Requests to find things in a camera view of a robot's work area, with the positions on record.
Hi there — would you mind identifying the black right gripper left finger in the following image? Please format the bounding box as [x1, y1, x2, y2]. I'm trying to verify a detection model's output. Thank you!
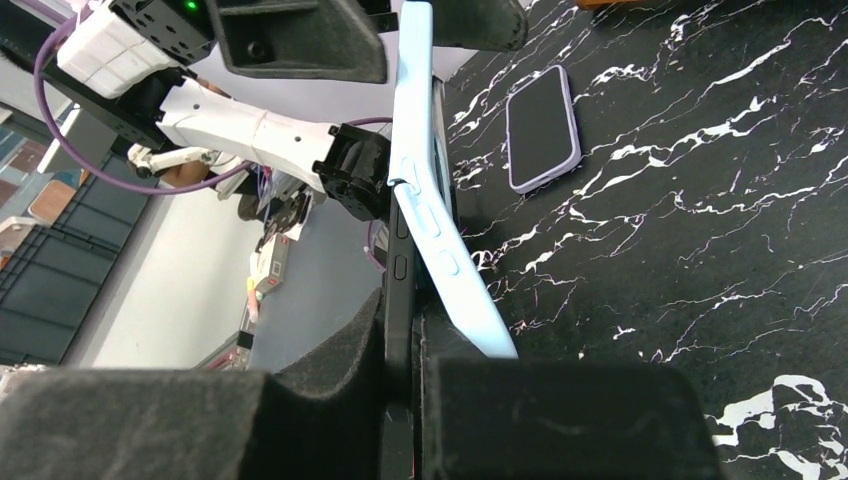
[1, 292, 385, 479]

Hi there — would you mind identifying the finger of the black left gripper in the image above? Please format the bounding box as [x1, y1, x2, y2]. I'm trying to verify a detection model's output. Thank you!
[207, 0, 388, 84]
[430, 0, 529, 52]

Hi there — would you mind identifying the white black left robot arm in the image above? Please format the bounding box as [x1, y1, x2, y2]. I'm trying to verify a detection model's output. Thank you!
[1, 1, 528, 221]

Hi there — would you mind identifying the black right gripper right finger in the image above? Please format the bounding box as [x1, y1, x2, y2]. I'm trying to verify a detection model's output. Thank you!
[414, 313, 725, 479]

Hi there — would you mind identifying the phone in purple case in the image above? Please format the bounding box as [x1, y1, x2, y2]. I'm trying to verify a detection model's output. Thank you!
[505, 65, 582, 195]

